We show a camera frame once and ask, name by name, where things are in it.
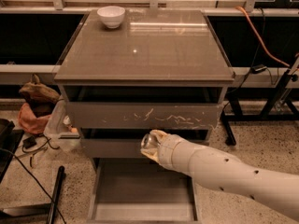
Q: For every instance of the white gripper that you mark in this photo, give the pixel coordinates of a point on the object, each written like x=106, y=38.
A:
x=168, y=151

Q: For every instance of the redbull can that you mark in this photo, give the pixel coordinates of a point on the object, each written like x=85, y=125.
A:
x=149, y=141

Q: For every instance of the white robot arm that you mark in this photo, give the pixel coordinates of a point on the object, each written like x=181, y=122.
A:
x=218, y=170

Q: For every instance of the middle drawer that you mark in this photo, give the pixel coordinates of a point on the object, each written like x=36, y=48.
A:
x=112, y=143

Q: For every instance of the drawer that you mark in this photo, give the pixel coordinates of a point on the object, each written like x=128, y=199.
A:
x=139, y=191
x=112, y=143
x=130, y=107

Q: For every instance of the bottom drawer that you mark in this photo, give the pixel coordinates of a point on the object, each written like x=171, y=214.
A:
x=139, y=191

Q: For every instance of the top drawer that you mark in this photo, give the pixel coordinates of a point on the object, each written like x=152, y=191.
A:
x=130, y=107

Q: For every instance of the grey drawer cabinet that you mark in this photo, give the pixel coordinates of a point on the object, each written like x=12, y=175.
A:
x=162, y=48

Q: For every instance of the clear plastic container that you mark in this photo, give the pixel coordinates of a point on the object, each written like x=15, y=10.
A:
x=59, y=129

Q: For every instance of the black metal bar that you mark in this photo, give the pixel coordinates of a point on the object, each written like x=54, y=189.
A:
x=55, y=196

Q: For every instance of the small black device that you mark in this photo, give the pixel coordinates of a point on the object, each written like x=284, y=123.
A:
x=29, y=142

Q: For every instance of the orange cloth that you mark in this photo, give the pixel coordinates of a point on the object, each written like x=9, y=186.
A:
x=29, y=122

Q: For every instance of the black power adapter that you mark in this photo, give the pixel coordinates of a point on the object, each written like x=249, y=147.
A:
x=256, y=69

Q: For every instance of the white ceramic bowl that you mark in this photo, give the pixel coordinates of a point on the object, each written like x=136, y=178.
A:
x=111, y=16

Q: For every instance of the black tray at left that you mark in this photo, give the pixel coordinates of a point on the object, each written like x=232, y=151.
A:
x=9, y=142

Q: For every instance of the black table leg frame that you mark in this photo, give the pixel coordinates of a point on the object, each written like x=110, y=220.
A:
x=279, y=96

